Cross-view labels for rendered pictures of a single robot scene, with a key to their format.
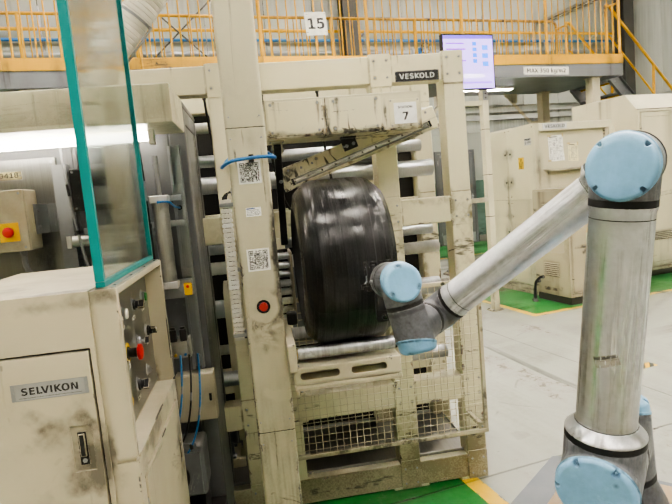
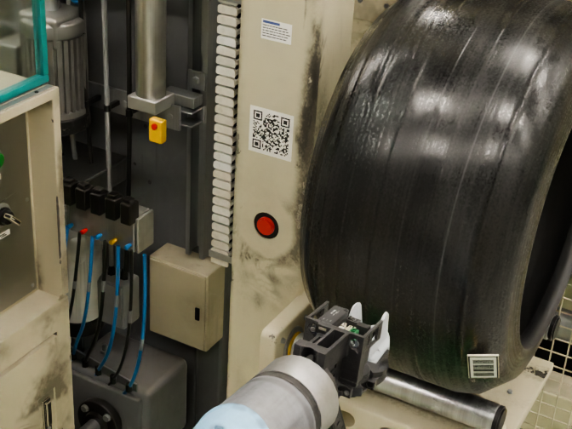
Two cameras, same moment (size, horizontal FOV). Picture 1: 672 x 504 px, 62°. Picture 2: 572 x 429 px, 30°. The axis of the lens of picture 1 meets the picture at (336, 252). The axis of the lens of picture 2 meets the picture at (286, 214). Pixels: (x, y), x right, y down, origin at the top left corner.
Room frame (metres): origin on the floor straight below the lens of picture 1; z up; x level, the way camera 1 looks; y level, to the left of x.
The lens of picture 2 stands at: (0.65, -0.61, 1.88)
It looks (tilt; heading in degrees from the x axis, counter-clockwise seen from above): 28 degrees down; 35
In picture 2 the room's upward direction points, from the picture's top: 4 degrees clockwise
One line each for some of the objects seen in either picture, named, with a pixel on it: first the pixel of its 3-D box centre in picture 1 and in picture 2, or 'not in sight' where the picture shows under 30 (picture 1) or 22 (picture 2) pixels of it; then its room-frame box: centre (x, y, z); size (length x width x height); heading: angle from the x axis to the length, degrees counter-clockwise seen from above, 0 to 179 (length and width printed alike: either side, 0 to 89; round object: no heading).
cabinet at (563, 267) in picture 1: (584, 241); not in sight; (6.16, -2.79, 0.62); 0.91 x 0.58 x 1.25; 109
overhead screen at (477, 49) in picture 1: (467, 62); not in sight; (5.77, -1.50, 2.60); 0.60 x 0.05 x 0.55; 109
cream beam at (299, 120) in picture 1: (340, 119); not in sight; (2.27, -0.07, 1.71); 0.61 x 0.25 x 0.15; 98
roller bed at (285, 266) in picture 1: (270, 286); not in sight; (2.30, 0.29, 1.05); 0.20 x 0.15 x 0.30; 98
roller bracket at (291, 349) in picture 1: (289, 343); (326, 301); (1.93, 0.19, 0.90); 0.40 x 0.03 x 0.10; 8
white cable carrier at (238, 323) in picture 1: (234, 270); (233, 129); (1.86, 0.35, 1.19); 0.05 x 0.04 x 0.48; 8
